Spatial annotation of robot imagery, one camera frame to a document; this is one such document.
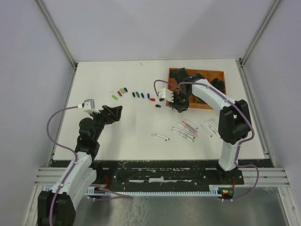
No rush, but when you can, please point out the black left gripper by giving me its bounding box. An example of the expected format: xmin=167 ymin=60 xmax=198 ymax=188
xmin=89 ymin=105 xmax=122 ymax=141

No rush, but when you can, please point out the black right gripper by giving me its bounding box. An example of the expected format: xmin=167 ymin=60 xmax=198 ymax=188
xmin=168 ymin=90 xmax=191 ymax=113

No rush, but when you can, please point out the pink highlighter pen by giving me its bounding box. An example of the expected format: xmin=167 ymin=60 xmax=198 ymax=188
xmin=182 ymin=121 xmax=197 ymax=133

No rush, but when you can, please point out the magenta capped marker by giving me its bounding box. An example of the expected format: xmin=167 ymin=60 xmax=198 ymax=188
xmin=172 ymin=127 xmax=196 ymax=139

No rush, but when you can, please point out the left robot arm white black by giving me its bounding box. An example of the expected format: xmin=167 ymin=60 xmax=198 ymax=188
xmin=37 ymin=99 xmax=123 ymax=226

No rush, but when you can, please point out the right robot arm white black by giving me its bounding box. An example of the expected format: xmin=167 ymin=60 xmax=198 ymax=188
xmin=167 ymin=68 xmax=254 ymax=184

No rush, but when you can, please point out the orange wooden compartment tray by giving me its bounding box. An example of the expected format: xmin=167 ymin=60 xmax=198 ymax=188
xmin=166 ymin=68 xmax=228 ymax=111

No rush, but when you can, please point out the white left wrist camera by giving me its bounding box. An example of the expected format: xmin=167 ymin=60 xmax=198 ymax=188
xmin=77 ymin=99 xmax=100 ymax=114

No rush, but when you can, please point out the black cable bundle right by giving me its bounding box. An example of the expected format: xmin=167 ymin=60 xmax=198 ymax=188
xmin=211 ymin=79 xmax=226 ymax=93

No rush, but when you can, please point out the white slotted cable duct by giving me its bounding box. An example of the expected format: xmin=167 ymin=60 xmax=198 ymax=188
xmin=85 ymin=186 xmax=222 ymax=197

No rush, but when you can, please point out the aluminium frame post left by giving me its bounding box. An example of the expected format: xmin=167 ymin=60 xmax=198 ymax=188
xmin=34 ymin=0 xmax=78 ymax=68

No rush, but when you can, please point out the aluminium frame post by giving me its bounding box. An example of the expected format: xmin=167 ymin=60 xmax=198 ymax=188
xmin=34 ymin=0 xmax=78 ymax=68
xmin=239 ymin=0 xmax=283 ymax=67

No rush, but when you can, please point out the aluminium frame post right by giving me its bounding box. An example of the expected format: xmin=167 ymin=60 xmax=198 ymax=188
xmin=239 ymin=0 xmax=283 ymax=67

